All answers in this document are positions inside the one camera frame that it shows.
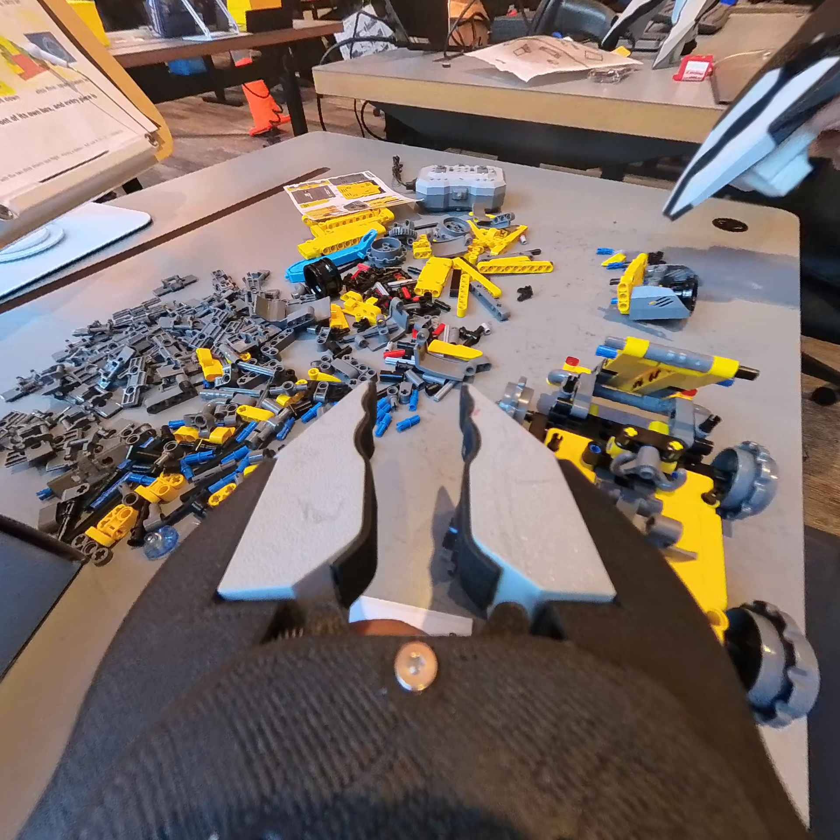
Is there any printed paper sheet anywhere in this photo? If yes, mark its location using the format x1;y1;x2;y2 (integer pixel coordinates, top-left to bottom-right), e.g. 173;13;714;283
0;0;160;193

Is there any grey toothed toy rack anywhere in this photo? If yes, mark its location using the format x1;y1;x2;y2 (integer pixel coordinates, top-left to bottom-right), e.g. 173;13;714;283
468;287;513;324

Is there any dark grey cardboard box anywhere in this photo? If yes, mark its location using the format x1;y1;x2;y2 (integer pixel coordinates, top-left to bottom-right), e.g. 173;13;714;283
0;514;91;678

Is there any orange cone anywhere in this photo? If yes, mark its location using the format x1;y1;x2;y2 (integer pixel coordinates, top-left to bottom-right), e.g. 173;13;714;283
238;77;292;139

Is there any yellow grey toy claw assembly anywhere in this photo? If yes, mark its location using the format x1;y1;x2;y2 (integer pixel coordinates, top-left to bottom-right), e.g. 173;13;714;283
609;250;701;324

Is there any pile of small building pieces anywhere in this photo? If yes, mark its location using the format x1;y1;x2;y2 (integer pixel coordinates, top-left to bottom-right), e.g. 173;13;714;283
0;268;491;567

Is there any crumpled printed paper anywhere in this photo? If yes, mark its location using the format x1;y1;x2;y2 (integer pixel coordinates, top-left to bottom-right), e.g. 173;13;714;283
461;35;645;84

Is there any yellow toy frame part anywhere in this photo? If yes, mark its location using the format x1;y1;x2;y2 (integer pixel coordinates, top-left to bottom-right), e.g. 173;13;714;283
295;205;397;261

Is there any yellow holed toy beam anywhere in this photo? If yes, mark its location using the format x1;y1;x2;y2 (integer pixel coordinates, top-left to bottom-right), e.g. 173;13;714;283
476;258;557;277

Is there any yellow black sticker sheet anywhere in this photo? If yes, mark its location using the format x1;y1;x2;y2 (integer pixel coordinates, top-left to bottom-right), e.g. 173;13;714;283
282;169;419;222

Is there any white stand base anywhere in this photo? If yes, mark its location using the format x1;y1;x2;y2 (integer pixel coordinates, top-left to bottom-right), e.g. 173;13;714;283
0;201;154;301

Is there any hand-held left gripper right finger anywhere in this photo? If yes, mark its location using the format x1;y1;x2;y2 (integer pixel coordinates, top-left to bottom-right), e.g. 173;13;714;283
456;384;619;608

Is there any yellow toy vehicle model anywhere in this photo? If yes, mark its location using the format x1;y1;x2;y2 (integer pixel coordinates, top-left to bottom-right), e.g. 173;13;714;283
497;335;823;731

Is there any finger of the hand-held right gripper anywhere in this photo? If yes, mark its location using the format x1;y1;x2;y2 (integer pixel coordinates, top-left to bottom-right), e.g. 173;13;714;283
665;126;790;220
663;38;834;211

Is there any idle grey black gripper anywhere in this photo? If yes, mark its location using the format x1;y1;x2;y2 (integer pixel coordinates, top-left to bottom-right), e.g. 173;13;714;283
599;0;718;71

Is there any grey toy motor hub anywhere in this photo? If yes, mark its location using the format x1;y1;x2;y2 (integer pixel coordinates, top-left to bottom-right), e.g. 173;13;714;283
413;161;509;214

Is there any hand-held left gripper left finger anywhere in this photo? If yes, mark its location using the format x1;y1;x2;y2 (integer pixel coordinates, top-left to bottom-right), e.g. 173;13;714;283
215;379;382;618

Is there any grey office desk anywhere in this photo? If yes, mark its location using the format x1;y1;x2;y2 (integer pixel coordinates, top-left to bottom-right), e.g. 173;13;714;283
104;18;347;137

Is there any blue curved toy panel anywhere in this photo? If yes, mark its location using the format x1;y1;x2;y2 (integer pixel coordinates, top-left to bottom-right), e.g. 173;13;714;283
284;228;389;286

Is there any person's right hand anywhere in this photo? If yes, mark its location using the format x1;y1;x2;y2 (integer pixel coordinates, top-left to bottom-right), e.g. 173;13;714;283
810;104;840;160

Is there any large black toy tyre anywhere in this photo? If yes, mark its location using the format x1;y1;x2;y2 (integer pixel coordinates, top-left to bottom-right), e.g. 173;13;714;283
302;256;345;299

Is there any tan office desk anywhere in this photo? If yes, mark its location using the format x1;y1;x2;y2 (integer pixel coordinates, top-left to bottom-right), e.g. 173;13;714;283
310;12;809;182

